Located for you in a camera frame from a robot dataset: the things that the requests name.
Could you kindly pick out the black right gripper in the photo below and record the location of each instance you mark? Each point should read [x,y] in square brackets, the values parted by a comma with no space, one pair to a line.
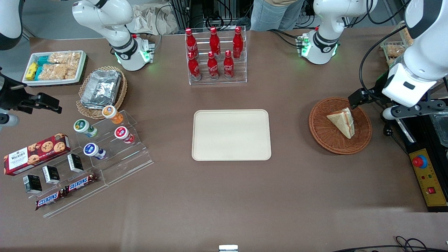
[10,94]

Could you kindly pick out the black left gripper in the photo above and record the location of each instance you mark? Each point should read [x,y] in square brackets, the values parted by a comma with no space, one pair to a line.
[377,90]

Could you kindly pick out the triangular sandwich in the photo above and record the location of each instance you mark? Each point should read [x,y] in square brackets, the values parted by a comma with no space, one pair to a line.
[343,122]

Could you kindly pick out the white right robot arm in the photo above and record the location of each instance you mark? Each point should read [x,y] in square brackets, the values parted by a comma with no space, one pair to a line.
[105,17]

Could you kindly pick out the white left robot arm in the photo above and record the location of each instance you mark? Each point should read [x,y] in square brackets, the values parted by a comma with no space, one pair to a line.
[325,21]

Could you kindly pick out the white rectangular snack tray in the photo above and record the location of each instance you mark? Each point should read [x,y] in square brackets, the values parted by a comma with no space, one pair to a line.
[82,66]

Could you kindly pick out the round brown wicker basket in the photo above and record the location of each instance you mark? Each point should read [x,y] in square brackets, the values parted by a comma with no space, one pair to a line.
[322,133]

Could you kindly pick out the oval light wicker basket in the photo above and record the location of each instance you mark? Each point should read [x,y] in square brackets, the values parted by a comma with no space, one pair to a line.
[122,92]

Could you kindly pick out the beige plastic tray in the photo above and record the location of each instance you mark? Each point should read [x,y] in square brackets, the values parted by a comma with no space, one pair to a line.
[231,136]

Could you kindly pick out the teal snack packet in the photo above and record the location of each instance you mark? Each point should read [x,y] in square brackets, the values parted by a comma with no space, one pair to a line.
[43,61]
[39,72]

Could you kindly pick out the yellow snack packet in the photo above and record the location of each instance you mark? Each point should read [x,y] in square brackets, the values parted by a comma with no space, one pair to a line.
[31,71]

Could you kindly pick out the green lid yogurt cup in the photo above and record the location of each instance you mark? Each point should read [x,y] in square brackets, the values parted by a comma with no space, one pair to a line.
[84,127]

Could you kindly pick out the red Walkers cookie box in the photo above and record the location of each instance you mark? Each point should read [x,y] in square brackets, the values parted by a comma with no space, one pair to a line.
[35,154]

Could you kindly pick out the stacked aluminium foil trays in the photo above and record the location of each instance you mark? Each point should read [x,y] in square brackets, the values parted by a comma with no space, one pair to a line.
[101,89]

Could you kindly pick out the small black box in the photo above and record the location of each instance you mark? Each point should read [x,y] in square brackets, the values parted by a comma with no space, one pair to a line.
[32,184]
[51,174]
[75,162]

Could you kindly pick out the blue lid yogurt cup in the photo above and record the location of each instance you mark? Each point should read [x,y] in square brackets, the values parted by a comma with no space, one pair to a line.
[93,150]

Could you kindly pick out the black tabletop machine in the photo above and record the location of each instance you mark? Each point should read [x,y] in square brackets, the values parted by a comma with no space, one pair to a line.
[423,136]

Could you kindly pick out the orange lid yogurt cup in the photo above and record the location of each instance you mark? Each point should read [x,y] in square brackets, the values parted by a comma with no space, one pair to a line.
[112,113]

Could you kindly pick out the clear plastic container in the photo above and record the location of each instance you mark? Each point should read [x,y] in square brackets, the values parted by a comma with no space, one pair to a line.
[441,129]

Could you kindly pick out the red lid yogurt cup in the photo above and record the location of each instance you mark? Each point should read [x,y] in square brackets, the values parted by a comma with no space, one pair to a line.
[123,134]

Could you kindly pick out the Snickers chocolate bar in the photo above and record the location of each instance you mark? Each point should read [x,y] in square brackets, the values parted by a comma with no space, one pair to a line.
[50,199]
[81,183]

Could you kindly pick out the clear acrylic step display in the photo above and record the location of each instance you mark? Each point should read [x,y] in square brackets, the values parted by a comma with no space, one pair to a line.
[87,199]
[133,157]

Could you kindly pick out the yellow control box red button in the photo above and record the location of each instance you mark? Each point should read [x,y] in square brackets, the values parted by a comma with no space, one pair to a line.
[428,182]

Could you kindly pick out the person in blue jeans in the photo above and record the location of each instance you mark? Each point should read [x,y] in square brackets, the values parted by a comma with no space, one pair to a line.
[276,15]

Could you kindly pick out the clear acrylic bottle rack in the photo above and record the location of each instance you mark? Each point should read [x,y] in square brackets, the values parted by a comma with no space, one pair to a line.
[241,70]

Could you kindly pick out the crumpled beige paper bag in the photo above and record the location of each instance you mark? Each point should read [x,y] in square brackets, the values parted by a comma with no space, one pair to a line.
[154,19]

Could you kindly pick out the red cola bottle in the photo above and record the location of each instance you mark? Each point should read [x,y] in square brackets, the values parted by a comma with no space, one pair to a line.
[212,68]
[214,42]
[237,43]
[191,42]
[194,68]
[228,66]

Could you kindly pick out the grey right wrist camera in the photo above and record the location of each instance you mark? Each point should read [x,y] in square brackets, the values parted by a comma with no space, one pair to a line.
[8,120]

